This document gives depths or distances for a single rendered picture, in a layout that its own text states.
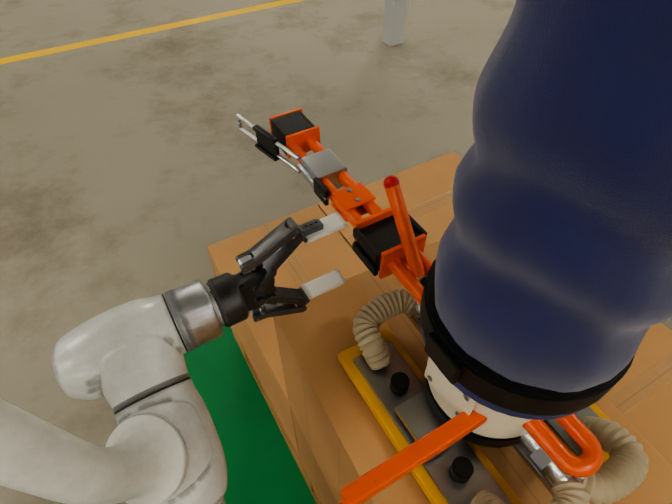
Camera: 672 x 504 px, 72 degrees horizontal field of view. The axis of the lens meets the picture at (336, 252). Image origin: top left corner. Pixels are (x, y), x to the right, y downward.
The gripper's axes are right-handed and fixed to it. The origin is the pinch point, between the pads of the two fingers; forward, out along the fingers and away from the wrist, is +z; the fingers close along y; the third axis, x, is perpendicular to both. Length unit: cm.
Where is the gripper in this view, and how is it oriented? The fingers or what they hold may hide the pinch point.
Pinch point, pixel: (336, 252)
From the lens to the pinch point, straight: 74.1
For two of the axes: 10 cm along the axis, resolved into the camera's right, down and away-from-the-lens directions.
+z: 8.6, -3.8, 3.3
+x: 5.0, 6.5, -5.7
